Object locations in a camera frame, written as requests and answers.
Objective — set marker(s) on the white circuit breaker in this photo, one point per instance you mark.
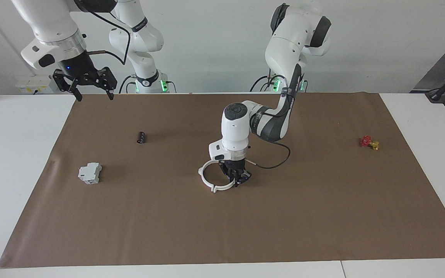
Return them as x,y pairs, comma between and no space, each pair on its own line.
89,173

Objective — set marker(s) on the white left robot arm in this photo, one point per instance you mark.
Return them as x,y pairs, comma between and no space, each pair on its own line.
284,46

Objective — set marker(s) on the black cylindrical capacitor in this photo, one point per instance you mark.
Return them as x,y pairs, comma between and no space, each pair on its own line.
141,137

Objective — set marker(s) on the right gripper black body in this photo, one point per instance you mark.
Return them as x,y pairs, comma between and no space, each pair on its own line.
79,73

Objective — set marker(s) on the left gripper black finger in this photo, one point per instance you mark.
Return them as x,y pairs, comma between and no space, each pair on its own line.
246,178
236,183

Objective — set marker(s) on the brown paper table mat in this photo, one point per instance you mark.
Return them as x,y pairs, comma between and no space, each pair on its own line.
245,231

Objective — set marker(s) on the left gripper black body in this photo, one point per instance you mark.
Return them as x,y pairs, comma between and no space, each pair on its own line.
234,168

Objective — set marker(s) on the red handwheel yellow valve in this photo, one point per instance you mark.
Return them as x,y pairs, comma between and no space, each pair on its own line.
366,141

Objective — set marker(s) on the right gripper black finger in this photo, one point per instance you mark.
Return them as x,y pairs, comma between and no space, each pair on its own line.
78,94
109,94

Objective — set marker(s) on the white wall socket box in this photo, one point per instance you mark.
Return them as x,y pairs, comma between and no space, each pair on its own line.
33,85

